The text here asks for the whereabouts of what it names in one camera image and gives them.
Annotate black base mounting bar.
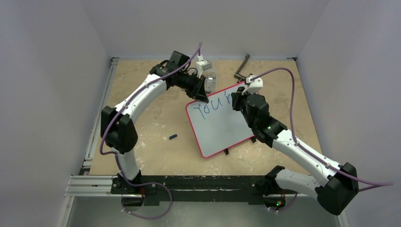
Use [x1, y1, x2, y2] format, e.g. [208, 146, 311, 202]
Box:
[111, 175, 295, 209]

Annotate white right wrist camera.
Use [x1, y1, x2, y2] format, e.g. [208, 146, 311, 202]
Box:
[242, 75, 263, 96]

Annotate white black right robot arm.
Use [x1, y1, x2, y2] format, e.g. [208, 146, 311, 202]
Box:
[231, 87, 359, 216]

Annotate black metal bracket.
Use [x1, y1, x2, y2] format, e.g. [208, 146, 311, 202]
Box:
[234, 54, 254, 83]

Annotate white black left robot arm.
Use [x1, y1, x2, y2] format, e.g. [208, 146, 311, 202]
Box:
[100, 51, 212, 193]

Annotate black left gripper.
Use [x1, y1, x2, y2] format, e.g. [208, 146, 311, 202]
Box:
[177, 72, 209, 103]

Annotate clear plastic screw box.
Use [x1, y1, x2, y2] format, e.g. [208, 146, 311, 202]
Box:
[203, 58, 218, 95]

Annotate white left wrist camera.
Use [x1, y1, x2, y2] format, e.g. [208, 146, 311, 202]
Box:
[195, 55, 212, 78]

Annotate pink framed whiteboard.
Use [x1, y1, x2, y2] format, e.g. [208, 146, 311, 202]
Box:
[185, 82, 253, 158]

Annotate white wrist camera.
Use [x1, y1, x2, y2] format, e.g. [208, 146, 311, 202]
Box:
[242, 75, 263, 96]
[195, 55, 212, 78]

